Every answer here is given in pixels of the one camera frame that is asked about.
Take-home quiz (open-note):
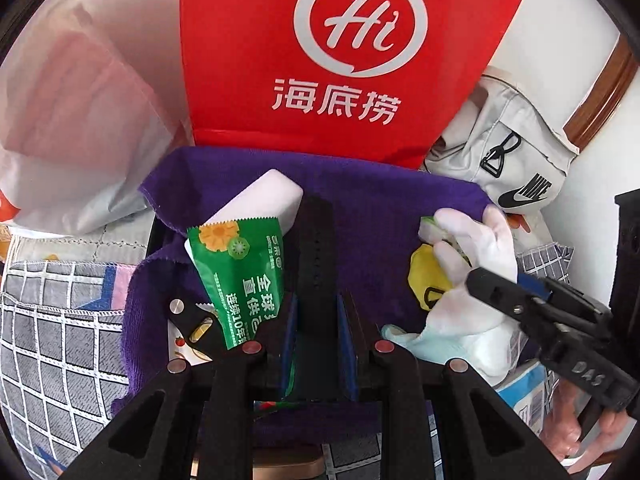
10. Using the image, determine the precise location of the grey waist bag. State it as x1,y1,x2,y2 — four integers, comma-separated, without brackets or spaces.
425,72,581,216

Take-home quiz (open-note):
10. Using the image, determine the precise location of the white sponge block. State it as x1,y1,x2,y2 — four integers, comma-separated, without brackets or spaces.
185,169,304,261

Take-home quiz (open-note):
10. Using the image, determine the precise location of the white glove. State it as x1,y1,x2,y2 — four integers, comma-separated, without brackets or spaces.
382,207,526,378

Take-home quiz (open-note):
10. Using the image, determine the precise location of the green snack packet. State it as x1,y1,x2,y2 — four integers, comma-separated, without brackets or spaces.
186,215,301,423

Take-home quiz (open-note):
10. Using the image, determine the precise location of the person's right hand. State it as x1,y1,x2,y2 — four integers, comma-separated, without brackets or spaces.
542,375,636,461

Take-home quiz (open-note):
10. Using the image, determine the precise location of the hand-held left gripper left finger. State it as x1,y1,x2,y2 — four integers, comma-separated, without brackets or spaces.
65,292,301,480

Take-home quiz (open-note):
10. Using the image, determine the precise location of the fruit print tissue packet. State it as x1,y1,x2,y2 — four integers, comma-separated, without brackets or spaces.
167,320,216,367

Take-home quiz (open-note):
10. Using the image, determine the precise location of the black watch strap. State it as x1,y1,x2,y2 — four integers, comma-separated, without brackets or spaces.
292,194,341,403

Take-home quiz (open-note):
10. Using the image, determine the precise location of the white plastic bag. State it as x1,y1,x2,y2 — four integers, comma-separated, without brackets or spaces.
0,2,196,236

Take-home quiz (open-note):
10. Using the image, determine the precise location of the grey checked star blanket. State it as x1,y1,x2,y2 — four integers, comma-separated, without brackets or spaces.
0,242,576,480

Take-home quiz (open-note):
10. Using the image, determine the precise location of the purple towel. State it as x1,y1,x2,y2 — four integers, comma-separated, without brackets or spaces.
122,146,496,448

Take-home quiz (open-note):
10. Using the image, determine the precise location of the red paper bag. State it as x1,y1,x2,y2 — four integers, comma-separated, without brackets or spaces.
179,0,532,170

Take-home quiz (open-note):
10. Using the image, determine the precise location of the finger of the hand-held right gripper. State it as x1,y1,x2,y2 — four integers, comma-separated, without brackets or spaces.
517,272,613,322
467,267,547,329

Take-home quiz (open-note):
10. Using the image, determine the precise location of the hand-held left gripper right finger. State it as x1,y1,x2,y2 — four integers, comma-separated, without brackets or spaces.
336,292,571,480

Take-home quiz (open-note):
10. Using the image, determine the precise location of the brown wooden door frame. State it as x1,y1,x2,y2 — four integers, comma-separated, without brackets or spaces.
565,35,640,151

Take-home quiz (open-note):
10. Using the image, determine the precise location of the blue tissue pack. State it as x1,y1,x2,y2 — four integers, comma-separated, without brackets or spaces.
495,360,551,436

